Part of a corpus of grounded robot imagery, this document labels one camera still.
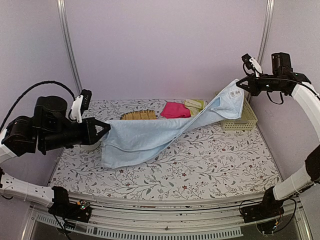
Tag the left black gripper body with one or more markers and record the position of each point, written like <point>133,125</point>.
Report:
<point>53,140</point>

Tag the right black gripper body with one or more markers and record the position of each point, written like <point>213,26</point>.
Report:
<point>275,82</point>

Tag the light blue towel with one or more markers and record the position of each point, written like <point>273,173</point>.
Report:
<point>132,142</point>

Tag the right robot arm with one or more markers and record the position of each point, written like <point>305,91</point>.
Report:
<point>306,97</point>

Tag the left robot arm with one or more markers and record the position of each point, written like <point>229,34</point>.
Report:
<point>48,129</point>

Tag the cream ceramic mug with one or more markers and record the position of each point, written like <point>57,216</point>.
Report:
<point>90,147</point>

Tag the green plastic basket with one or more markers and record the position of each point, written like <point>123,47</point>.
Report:
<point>246,122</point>

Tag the woven bamboo tray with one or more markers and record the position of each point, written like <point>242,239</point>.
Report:
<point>139,115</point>

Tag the yellow green patterned towel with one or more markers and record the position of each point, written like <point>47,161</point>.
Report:
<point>195,106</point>

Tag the pink towel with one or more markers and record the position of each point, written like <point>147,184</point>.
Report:
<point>174,110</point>

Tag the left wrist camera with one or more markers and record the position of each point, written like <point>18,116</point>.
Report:
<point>79,105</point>

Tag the right aluminium post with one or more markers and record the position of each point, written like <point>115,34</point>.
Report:
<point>268,17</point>

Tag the aluminium post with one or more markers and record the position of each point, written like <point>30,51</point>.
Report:
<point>268,17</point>
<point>61,8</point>

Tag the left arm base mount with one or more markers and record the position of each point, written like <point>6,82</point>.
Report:
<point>75,208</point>

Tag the front aluminium rail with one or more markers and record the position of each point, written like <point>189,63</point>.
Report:
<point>204,219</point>

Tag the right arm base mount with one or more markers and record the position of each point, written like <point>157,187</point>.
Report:
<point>269,207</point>

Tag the left aluminium post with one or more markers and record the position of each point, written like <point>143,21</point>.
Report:
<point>61,8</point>

